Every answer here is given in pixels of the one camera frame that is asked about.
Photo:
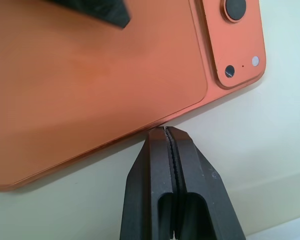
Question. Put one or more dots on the orange smartphone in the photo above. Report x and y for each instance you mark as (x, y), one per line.
(95, 82)

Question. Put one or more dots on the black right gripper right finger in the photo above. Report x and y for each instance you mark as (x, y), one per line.
(202, 190)

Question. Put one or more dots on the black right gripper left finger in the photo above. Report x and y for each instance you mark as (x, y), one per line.
(147, 180)

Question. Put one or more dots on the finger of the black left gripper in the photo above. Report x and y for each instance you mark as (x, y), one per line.
(107, 12)

